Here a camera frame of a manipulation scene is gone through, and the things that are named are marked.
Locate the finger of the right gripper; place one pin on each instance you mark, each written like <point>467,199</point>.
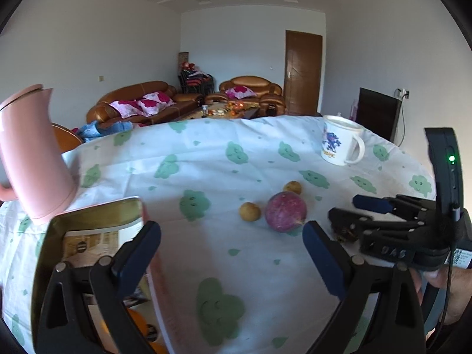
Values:
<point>408,208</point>
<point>349,226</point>

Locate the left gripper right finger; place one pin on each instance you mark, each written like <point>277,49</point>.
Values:
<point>396,324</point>

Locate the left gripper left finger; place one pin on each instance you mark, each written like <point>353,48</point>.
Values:
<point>65,323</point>

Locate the orange tangerine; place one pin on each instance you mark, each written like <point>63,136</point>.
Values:
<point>159,348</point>
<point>136,320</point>

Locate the person's right hand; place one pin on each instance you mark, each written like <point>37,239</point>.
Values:
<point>460,289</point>

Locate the purple passion fruit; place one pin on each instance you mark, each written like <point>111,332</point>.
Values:
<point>285,212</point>

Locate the small yellow longan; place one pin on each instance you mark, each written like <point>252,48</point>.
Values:
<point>293,187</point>

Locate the pink tin box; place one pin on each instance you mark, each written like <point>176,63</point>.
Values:
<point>110,216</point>

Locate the white floral mug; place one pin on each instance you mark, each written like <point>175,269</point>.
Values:
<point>342,142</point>

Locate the small brown longan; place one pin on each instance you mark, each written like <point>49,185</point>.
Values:
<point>249,212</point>

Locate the black television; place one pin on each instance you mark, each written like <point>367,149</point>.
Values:
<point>378,113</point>

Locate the white green-cloud tablecloth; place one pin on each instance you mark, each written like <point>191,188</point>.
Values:
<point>232,286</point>

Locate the pink electric kettle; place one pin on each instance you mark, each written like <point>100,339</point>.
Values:
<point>39,177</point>

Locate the brown leather armchair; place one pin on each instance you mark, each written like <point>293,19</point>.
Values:
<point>269,94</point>

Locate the cluttered coffee table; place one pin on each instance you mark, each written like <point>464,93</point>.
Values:
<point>224,110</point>

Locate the orange chair back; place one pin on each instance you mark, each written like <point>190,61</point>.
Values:
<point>66,139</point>

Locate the pink floral armchair cushion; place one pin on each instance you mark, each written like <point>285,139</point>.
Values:
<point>240,92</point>

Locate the brown wooden door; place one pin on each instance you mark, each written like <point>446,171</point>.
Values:
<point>303,72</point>

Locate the blue cloth on chair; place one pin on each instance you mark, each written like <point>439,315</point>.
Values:
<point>94,130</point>

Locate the stacked chairs in corner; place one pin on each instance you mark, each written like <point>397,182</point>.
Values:
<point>191,79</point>

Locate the brown leather long sofa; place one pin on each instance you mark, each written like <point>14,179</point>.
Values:
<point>106,115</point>

